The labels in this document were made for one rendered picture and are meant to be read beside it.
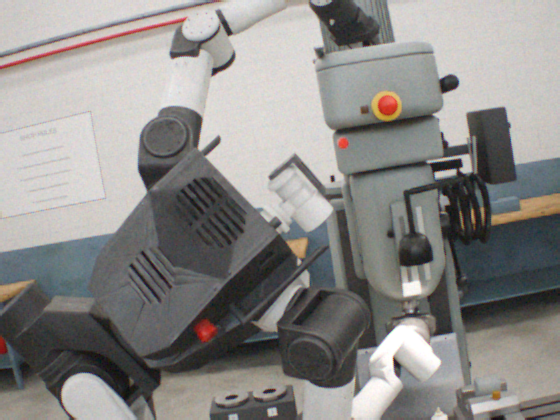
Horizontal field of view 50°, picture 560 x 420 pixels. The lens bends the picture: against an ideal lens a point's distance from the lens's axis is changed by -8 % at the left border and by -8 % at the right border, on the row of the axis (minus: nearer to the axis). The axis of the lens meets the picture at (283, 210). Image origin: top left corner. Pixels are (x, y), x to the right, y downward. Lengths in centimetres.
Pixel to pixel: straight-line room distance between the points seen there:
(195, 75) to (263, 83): 452
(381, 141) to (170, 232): 60
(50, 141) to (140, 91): 103
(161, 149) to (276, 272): 30
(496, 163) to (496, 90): 416
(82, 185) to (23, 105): 102
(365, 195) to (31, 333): 79
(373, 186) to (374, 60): 30
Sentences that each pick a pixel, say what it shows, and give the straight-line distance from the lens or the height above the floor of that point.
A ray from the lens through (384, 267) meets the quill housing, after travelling 148.
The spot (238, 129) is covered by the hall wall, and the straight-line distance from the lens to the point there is 580.
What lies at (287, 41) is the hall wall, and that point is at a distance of 581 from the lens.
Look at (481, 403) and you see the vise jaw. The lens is 165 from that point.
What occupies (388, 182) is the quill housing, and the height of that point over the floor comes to 160.
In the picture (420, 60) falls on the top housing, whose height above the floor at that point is 184.
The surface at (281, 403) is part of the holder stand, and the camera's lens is 165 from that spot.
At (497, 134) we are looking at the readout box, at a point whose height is 165.
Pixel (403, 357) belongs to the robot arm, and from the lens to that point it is 136.
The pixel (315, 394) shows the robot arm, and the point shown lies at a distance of 112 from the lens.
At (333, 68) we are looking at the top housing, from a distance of 133.
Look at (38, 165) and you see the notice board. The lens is 640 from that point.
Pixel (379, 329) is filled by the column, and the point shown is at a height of 112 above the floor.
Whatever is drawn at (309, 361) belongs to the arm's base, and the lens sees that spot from 101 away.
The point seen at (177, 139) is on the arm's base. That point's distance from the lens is 114.
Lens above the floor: 172
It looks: 6 degrees down
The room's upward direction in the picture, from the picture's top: 10 degrees counter-clockwise
